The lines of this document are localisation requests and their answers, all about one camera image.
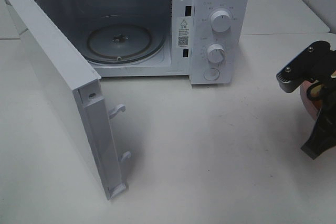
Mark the glass microwave turntable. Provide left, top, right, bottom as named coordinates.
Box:
left=82, top=15, right=169, bottom=65

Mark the pink round plate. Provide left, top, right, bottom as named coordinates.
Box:
left=300, top=81, right=322, bottom=120

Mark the white microwave oven body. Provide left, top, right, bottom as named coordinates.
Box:
left=34, top=0, right=248, bottom=84

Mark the upper white power knob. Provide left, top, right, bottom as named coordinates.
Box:
left=211, top=9, right=232, bottom=33

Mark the white microwave door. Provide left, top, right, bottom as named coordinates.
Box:
left=4, top=0, right=131, bottom=199

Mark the round white door button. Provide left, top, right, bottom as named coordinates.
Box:
left=204, top=68, right=219, bottom=81

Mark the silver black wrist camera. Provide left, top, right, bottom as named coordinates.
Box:
left=276, top=40, right=335, bottom=93

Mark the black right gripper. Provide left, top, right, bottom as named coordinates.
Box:
left=301, top=63, right=335, bottom=159

